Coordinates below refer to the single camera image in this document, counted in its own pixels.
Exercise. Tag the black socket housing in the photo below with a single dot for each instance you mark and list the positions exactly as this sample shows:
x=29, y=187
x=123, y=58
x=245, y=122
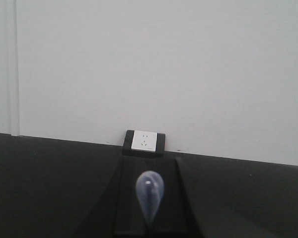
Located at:
x=159, y=152

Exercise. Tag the clear plastic pipette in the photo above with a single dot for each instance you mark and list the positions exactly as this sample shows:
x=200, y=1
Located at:
x=149, y=191

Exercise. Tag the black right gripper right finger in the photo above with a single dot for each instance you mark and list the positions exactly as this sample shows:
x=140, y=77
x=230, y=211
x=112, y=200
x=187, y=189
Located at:
x=203, y=200

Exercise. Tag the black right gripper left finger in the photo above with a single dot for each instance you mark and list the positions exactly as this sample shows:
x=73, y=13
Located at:
x=117, y=213

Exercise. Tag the white wall power socket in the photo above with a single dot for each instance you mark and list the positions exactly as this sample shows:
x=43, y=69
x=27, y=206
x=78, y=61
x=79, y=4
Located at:
x=144, y=141

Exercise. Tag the white wall trim strip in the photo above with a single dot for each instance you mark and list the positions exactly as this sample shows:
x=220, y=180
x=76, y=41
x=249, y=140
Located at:
x=12, y=67

